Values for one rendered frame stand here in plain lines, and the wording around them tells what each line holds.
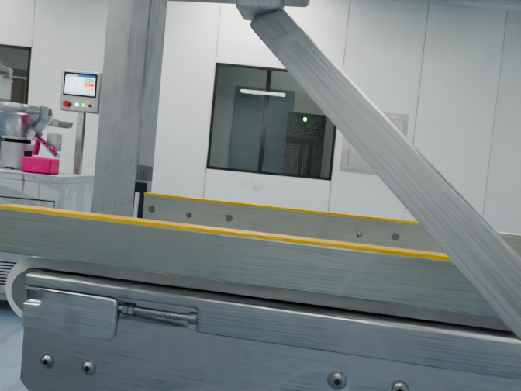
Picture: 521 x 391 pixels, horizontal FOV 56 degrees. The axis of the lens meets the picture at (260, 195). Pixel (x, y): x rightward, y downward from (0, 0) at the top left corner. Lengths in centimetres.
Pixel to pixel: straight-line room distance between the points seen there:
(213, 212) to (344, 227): 16
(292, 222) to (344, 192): 491
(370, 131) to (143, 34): 45
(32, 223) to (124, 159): 30
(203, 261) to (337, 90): 14
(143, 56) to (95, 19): 529
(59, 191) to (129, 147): 218
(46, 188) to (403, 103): 397
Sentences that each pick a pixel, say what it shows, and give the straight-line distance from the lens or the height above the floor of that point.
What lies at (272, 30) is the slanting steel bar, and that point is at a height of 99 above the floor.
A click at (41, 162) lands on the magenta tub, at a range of 288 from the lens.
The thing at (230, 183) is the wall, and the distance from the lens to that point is 544.
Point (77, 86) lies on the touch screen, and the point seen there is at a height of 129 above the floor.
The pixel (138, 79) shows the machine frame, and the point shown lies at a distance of 67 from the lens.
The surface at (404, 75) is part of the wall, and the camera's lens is 572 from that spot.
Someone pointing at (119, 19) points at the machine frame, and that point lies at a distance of 70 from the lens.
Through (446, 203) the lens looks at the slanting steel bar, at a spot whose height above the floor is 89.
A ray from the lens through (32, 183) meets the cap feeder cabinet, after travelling 289.
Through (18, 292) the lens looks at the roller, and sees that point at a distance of 41.
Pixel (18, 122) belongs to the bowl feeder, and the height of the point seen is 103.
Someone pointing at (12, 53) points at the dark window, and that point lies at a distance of 622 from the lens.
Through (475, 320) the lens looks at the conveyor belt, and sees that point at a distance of 36.
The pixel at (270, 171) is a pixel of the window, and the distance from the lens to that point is 543.
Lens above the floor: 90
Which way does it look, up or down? 3 degrees down
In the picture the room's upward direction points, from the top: 6 degrees clockwise
